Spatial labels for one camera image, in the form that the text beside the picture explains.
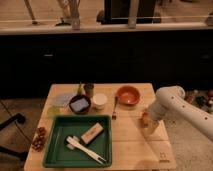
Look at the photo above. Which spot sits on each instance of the green plastic tray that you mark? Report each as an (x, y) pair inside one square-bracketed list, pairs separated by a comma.
[(61, 154)]

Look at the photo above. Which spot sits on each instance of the red yellow apple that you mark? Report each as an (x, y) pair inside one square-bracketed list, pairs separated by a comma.
[(144, 119)]

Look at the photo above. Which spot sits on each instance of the dark green cup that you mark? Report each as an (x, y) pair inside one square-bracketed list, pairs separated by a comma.
[(89, 89)]

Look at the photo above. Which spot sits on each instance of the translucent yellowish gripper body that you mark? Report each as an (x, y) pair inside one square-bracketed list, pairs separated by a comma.
[(152, 125)]

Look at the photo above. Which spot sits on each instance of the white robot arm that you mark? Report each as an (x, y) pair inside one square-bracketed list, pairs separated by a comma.
[(171, 99)]

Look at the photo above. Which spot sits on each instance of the dark bowl with blue sponge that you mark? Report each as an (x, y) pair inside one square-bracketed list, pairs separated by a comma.
[(80, 104)]

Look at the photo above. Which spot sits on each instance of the wooden folding table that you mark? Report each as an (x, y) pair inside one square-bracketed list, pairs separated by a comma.
[(132, 149)]

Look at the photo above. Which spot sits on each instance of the orange bowl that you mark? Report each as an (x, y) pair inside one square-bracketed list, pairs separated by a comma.
[(128, 95)]

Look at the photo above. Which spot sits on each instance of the white cup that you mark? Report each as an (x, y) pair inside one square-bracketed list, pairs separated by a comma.
[(99, 101)]

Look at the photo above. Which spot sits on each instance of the yellow green pear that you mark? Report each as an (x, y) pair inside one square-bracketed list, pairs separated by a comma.
[(80, 89)]

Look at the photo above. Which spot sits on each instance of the wooden block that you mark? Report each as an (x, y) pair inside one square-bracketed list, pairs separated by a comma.
[(92, 133)]

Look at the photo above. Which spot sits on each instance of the white plastic fork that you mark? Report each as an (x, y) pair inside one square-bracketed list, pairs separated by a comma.
[(89, 152)]

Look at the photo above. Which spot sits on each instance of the metal fork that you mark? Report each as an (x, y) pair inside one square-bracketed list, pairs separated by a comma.
[(114, 116)]

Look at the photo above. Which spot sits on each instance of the red grape bunch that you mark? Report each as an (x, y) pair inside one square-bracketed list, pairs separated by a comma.
[(39, 141)]

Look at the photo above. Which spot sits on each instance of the black chair leg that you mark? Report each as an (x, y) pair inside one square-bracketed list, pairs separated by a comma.
[(18, 117)]

